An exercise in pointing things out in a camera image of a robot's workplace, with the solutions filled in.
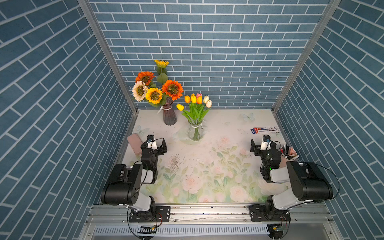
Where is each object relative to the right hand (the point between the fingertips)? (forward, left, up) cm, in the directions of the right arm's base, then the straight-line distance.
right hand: (262, 140), depth 91 cm
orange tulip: (+10, +46, +20) cm, 52 cm away
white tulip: (+13, +36, +20) cm, 43 cm away
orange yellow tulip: (+10, +43, +20) cm, 48 cm away
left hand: (-5, +63, +1) cm, 63 cm away
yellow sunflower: (+24, +64, +25) cm, 73 cm away
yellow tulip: (+5, +50, +18) cm, 53 cm away
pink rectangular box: (-3, +82, -10) cm, 83 cm away
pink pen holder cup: (-8, -14, -2) cm, 16 cm away
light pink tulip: (+9, +34, +19) cm, 40 cm away
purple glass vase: (+15, +61, -1) cm, 63 cm away
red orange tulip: (+9, +39, +15) cm, 43 cm away
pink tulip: (+12, +40, +21) cm, 47 cm away
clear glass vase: (+5, +42, -4) cm, 42 cm away
